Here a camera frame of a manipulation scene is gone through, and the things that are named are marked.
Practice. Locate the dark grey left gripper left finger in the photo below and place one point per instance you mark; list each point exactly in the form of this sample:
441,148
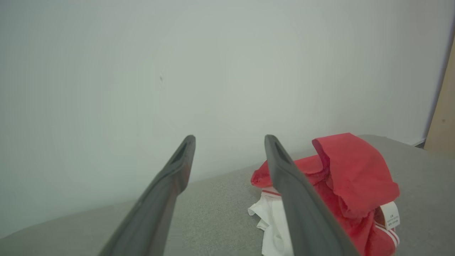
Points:
156,213

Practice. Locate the red basketball jersey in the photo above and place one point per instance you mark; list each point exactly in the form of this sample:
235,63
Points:
355,229

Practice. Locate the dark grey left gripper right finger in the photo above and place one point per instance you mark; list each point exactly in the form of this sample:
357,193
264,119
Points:
305,220

